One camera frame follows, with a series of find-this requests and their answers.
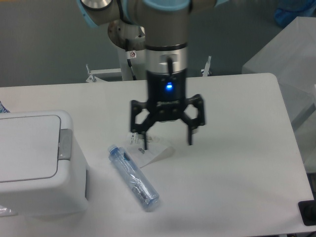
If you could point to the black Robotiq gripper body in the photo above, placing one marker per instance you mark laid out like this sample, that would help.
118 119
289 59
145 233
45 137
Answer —
166 96

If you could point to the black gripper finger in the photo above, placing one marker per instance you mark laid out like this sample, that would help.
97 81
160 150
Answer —
141 128
192 123

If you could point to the white trash can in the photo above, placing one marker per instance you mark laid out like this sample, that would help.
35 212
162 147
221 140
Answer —
43 170

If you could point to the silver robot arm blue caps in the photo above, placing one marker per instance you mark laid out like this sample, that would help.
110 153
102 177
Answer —
166 39

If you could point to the clear crumpled plastic bag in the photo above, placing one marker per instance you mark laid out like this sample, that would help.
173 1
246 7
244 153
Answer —
158 149

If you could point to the clear plastic water bottle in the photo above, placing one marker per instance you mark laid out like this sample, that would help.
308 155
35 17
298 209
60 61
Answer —
132 175

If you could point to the blue patterned item left edge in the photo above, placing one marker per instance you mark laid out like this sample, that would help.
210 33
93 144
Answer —
3 109

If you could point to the black device at table edge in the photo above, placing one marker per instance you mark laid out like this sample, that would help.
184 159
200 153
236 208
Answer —
308 212

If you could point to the clear plastic wrapper bottom left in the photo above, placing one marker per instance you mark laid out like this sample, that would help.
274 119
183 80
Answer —
6 212

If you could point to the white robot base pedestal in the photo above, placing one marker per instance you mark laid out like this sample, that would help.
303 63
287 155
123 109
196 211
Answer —
136 56

